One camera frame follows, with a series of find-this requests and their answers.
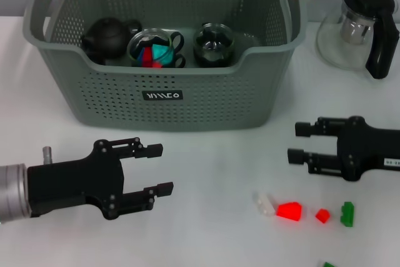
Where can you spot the small black clay cup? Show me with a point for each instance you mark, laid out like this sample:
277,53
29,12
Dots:
97,58

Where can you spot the large red sloped brick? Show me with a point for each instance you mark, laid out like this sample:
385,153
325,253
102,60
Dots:
289,211

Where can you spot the blue square brick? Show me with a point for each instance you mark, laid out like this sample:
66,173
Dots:
140,58

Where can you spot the silver left connector plug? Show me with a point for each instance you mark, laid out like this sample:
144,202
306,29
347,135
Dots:
47,155

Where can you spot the translucent white brick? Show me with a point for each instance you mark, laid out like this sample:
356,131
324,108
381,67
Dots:
264,204

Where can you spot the teal square brick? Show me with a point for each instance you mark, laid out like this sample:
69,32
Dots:
162,53

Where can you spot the dark red brick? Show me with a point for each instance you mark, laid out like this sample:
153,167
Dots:
147,55

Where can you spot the black clay teapot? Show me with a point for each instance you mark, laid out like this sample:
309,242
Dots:
107,37

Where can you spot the green brick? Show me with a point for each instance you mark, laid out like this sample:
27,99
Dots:
347,215
328,264

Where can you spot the grey perforated storage basket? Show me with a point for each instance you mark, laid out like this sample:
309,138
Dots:
187,107

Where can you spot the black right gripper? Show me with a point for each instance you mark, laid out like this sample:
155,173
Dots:
365,151

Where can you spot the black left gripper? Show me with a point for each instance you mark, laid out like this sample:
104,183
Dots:
75,182

